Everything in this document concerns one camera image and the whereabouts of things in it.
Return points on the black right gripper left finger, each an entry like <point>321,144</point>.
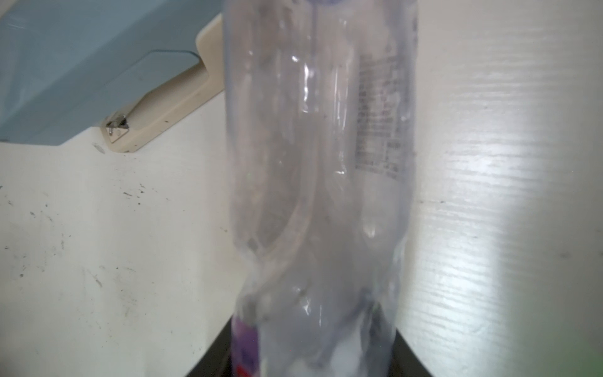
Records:
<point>216,362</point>

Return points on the light blue stapler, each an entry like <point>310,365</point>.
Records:
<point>133,68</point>

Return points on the clear bottle purple label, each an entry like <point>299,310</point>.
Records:
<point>321,115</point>

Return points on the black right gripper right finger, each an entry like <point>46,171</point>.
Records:
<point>404,362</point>

